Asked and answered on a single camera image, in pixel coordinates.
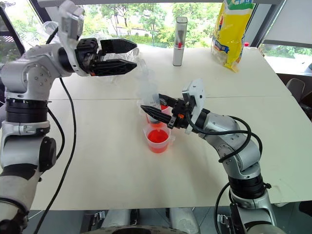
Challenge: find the grey chair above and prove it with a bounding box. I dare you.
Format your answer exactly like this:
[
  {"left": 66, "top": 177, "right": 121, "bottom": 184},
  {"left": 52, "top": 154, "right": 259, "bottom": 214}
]
[{"left": 285, "top": 78, "right": 312, "bottom": 120}]

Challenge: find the crumpled clear plastic bag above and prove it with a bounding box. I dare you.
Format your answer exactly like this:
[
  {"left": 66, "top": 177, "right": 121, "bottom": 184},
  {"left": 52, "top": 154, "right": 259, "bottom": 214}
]
[{"left": 39, "top": 21, "right": 59, "bottom": 41}]

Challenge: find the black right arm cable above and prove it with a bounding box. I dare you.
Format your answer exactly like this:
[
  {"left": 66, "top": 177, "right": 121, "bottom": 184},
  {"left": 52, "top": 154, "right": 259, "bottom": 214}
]
[{"left": 185, "top": 107, "right": 264, "bottom": 230}]

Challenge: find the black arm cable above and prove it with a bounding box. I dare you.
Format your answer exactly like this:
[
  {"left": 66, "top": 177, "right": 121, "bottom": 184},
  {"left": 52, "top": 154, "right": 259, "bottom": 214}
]
[
  {"left": 185, "top": 107, "right": 264, "bottom": 230},
  {"left": 33, "top": 26, "right": 78, "bottom": 234}
]

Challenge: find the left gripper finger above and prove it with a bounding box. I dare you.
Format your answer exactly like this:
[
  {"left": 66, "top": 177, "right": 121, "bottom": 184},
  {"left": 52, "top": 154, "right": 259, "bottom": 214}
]
[
  {"left": 90, "top": 59, "right": 137, "bottom": 77},
  {"left": 99, "top": 38, "right": 138, "bottom": 55}
]

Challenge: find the clear cup red liquid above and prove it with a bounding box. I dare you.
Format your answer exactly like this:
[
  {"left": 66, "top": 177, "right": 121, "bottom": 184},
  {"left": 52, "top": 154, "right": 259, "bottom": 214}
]
[{"left": 145, "top": 103, "right": 171, "bottom": 125}]

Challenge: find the yellow plastic bag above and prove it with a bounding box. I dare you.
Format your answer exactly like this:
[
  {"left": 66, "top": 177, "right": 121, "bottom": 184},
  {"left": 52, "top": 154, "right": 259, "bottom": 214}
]
[{"left": 211, "top": 0, "right": 255, "bottom": 73}]

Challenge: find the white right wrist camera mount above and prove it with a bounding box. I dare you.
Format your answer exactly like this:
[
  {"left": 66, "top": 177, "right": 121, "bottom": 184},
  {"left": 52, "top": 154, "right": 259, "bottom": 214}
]
[{"left": 181, "top": 78, "right": 207, "bottom": 135}]

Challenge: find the clear plastic bag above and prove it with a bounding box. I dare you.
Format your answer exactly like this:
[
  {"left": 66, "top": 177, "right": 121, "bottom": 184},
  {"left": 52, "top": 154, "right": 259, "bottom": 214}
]
[
  {"left": 107, "top": 46, "right": 164, "bottom": 127},
  {"left": 39, "top": 21, "right": 59, "bottom": 41}
]

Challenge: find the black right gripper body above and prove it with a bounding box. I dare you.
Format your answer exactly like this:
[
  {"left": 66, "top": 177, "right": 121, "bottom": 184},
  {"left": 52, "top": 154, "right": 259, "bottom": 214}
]
[{"left": 167, "top": 98, "right": 193, "bottom": 130}]

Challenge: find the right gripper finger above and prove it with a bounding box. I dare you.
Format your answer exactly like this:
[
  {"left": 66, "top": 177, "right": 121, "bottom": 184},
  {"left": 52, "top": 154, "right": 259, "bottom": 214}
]
[
  {"left": 158, "top": 93, "right": 178, "bottom": 108},
  {"left": 140, "top": 105, "right": 174, "bottom": 124}
]

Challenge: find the white tube container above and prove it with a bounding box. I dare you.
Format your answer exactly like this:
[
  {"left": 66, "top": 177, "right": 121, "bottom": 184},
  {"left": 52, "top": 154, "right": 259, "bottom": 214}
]
[{"left": 172, "top": 16, "right": 188, "bottom": 67}]

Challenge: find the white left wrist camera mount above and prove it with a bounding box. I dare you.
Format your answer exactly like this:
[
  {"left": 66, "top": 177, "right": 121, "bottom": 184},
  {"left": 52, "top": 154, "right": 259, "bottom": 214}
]
[{"left": 58, "top": 1, "right": 86, "bottom": 78}]

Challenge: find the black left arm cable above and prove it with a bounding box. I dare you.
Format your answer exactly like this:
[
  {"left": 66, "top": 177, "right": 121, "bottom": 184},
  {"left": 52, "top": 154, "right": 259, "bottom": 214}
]
[{"left": 33, "top": 26, "right": 78, "bottom": 234}]

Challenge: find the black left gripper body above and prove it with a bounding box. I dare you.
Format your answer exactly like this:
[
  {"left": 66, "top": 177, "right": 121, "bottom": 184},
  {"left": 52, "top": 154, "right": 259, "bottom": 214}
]
[{"left": 75, "top": 38, "right": 105, "bottom": 76}]

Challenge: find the clear cup with spout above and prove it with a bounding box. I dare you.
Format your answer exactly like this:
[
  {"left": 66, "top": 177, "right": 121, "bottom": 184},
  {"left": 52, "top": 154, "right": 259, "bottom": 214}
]
[{"left": 142, "top": 124, "right": 176, "bottom": 154}]

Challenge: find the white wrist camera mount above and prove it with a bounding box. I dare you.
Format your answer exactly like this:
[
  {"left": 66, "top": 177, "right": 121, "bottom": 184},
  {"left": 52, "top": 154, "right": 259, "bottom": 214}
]
[
  {"left": 58, "top": 1, "right": 86, "bottom": 78},
  {"left": 181, "top": 78, "right": 207, "bottom": 135}
]

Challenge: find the grey rounded leg shape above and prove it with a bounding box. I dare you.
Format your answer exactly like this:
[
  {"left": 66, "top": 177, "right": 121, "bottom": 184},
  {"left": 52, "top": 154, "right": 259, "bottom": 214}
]
[
  {"left": 101, "top": 209, "right": 131, "bottom": 230},
  {"left": 169, "top": 207, "right": 199, "bottom": 234}
]

